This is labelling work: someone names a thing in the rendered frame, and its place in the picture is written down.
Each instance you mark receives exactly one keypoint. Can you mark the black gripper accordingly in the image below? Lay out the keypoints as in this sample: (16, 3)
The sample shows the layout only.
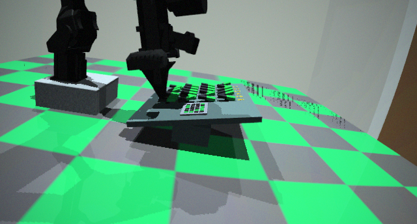
(151, 59)

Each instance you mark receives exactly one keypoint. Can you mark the grey switch panel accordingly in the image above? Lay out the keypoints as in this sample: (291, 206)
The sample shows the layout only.
(191, 109)

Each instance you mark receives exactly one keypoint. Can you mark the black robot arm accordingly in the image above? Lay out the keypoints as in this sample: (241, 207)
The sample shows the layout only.
(77, 30)

